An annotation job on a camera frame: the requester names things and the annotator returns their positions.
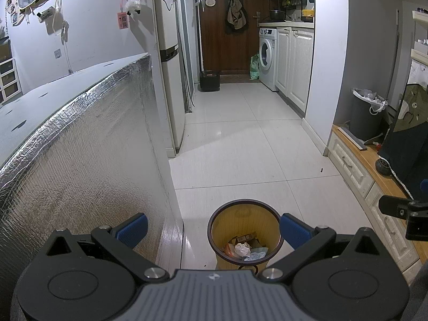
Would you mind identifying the grey flat bar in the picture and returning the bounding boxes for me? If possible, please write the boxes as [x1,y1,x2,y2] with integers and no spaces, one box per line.
[337,125,368,151]

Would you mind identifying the black round object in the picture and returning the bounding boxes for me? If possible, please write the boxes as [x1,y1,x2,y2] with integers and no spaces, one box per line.
[376,158,392,176]

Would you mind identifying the brown wooden door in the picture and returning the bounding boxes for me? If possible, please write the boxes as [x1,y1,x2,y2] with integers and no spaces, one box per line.
[199,0,262,75]

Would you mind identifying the silver foil covered table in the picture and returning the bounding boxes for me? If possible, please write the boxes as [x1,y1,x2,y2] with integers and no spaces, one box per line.
[0,53,185,276]

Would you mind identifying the khaki hanging bag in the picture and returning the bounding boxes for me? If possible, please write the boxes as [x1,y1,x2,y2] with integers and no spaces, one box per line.
[225,0,250,35]

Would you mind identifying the white wall shelf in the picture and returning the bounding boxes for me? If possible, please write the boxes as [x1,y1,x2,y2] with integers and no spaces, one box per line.
[411,10,428,65]

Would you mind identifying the black box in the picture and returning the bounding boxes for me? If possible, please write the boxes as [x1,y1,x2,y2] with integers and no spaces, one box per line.
[199,70,221,92]

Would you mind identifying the frosted glass door panel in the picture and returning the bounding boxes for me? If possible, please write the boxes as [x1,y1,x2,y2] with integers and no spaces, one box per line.
[177,0,202,113]

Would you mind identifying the kitchen spice rack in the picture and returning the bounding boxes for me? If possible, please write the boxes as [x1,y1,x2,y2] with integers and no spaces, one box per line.
[282,0,315,11]

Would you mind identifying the brown round wastebasket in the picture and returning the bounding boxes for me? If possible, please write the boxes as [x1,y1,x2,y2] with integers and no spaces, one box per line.
[207,198,284,271]

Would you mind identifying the green plastic bag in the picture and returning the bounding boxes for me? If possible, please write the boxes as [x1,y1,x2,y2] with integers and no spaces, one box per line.
[249,53,262,81]

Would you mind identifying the brown cardboard packet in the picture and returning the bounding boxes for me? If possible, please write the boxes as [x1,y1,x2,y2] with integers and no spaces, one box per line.
[231,232,262,249]

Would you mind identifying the dark printed cloth cover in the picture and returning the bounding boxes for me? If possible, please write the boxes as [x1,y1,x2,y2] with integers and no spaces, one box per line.
[380,58,428,202]

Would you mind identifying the white washing machine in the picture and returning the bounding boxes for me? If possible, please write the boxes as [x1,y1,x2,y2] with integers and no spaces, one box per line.
[259,28,279,92]

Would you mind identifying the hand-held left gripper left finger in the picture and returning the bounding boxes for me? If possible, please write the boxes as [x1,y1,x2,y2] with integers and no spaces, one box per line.
[44,213,170,282]

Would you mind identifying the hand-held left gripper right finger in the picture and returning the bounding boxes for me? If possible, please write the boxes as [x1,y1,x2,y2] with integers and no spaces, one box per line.
[258,213,390,282]

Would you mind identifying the wooden low cabinet white drawers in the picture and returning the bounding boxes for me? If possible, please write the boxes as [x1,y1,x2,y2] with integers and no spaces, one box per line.
[326,124,428,284]

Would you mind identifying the white refrigerator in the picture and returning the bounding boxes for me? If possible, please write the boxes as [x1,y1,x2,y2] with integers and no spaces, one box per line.
[151,0,195,156]

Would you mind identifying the white kitchen cabinets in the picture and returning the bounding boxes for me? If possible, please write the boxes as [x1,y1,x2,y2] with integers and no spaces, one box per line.
[275,26,315,113]

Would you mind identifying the grey bin with white liner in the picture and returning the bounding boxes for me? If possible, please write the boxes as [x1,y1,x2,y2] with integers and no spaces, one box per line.
[349,87,389,142]

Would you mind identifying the light blue wrapper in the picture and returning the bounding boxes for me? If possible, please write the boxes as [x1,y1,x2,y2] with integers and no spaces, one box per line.
[244,247,269,262]

